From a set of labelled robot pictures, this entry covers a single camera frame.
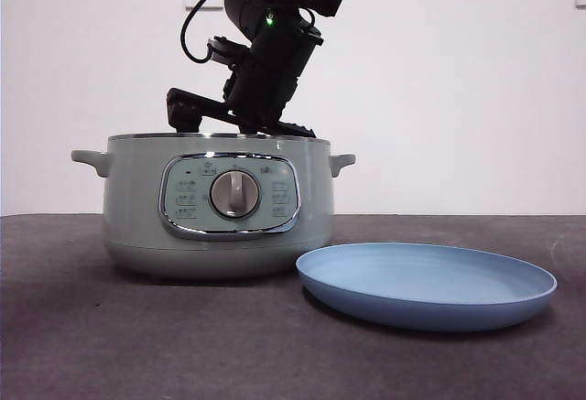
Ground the pale green electric steamer pot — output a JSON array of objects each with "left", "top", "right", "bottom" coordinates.
[{"left": 71, "top": 132, "right": 357, "bottom": 281}]

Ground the blue round plate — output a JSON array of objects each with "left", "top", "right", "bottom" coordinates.
[{"left": 296, "top": 243, "right": 559, "bottom": 332}]

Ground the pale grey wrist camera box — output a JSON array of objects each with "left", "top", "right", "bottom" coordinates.
[{"left": 204, "top": 36, "right": 251, "bottom": 71}]

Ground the black cable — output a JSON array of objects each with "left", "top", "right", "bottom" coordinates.
[{"left": 180, "top": 0, "right": 248, "bottom": 65}]

